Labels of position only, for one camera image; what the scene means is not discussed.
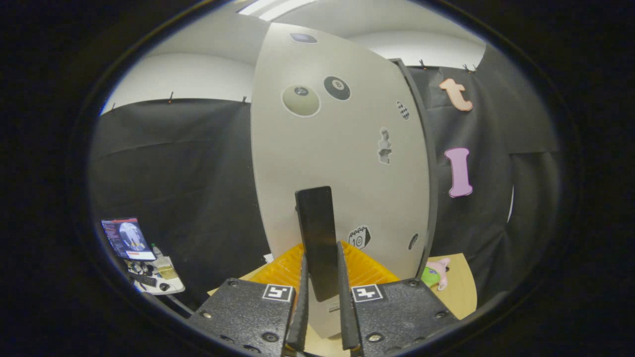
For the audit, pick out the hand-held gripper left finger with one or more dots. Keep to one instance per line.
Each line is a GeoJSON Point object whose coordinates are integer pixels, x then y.
{"type": "Point", "coordinates": [300, 322]}

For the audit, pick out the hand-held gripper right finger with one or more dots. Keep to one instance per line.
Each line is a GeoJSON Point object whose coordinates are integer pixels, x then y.
{"type": "Point", "coordinates": [347, 322]}

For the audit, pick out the light grey shoe cabinet door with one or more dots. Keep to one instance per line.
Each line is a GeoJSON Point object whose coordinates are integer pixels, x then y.
{"type": "Point", "coordinates": [342, 139]}

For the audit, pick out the green and pink plush toy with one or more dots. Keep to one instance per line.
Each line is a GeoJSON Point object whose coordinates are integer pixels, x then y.
{"type": "Point", "coordinates": [435, 273]}

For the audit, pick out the cluttered white side table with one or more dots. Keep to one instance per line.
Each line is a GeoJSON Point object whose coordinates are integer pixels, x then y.
{"type": "Point", "coordinates": [161, 280]}

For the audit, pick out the computer monitor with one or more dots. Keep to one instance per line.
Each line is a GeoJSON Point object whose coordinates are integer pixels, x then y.
{"type": "Point", "coordinates": [126, 240]}

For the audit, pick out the black backdrop cloth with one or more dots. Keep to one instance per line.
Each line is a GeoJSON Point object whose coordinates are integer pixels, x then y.
{"type": "Point", "coordinates": [173, 173]}

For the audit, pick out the ceiling light panel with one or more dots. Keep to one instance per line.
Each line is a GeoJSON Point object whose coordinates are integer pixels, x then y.
{"type": "Point", "coordinates": [273, 7]}

